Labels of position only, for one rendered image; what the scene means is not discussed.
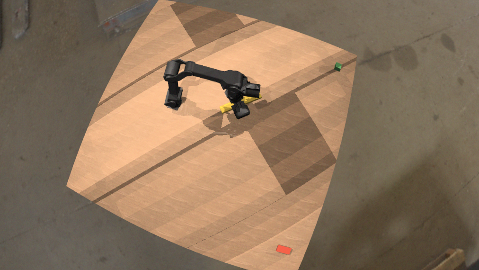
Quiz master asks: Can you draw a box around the small green cube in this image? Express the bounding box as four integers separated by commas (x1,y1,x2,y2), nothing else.
334,62,342,71

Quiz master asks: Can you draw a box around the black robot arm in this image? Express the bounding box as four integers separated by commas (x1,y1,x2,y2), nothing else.
163,59,261,110

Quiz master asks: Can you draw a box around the yellow bar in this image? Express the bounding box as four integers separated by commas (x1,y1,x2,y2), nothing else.
219,93,262,114

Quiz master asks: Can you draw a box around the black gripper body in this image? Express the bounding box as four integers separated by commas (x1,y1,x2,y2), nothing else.
226,89,250,119

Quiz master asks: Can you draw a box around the red flat bar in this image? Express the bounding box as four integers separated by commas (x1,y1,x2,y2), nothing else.
276,245,291,254

